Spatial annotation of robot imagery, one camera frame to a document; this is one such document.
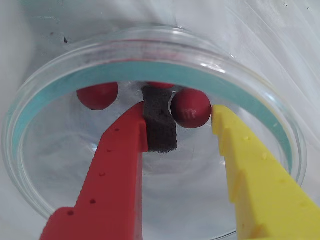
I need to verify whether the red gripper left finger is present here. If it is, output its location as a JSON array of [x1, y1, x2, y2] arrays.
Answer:
[[39, 86, 179, 240]]

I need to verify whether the red candy pill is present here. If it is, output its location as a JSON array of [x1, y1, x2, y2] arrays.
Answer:
[[76, 82, 119, 111], [170, 88, 213, 129], [145, 81, 175, 89]]

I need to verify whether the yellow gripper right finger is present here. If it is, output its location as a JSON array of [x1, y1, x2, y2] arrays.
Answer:
[[211, 104, 320, 240]]

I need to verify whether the white table cloth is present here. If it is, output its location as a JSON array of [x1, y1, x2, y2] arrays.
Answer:
[[0, 0, 320, 240]]

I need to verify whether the glass bowl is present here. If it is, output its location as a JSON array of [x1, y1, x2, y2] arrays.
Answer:
[[0, 24, 309, 240]]

